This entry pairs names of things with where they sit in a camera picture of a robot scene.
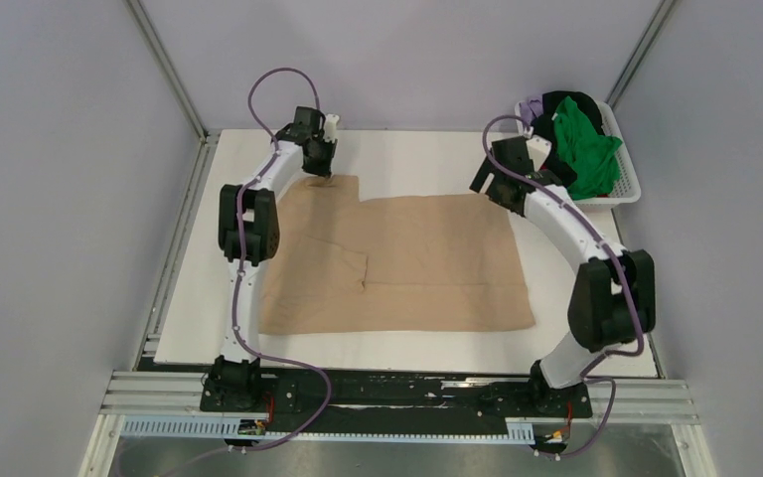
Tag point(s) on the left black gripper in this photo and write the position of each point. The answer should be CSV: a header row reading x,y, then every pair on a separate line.
x,y
326,169

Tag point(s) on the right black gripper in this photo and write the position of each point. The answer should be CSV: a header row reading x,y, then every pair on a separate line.
x,y
484,173

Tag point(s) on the aluminium frame post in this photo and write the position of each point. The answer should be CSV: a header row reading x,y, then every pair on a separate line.
x,y
151,37
658,21

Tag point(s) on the white slotted cable duct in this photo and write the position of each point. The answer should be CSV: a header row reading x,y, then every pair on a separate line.
x,y
510,432

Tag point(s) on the aluminium frame post left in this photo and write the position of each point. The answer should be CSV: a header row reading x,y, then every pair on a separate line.
x,y
151,37

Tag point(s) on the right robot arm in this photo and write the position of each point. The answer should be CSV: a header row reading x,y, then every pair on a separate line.
x,y
611,307

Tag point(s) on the black t shirt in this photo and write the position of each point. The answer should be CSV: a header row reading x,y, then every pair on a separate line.
x,y
589,108

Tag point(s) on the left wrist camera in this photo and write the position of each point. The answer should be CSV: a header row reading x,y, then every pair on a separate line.
x,y
331,127

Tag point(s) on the beige t shirt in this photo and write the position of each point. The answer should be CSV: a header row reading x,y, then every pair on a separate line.
x,y
436,263

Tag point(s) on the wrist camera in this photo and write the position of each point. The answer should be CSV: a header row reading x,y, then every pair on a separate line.
x,y
331,127
538,149

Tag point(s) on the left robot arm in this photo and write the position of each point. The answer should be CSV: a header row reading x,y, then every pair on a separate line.
x,y
249,238

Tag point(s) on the white plastic basket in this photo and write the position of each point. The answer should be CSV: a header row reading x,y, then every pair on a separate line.
x,y
627,189

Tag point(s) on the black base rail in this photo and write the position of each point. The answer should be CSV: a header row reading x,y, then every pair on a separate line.
x,y
376,400

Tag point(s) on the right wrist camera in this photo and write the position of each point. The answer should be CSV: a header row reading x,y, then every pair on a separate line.
x,y
538,149

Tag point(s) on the lavender t shirt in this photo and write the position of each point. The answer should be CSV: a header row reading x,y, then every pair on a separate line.
x,y
533,113

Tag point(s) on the aluminium frame post right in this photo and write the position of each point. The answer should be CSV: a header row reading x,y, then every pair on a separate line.
x,y
658,21

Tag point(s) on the green t shirt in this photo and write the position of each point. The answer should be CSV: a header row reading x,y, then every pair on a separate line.
x,y
593,155

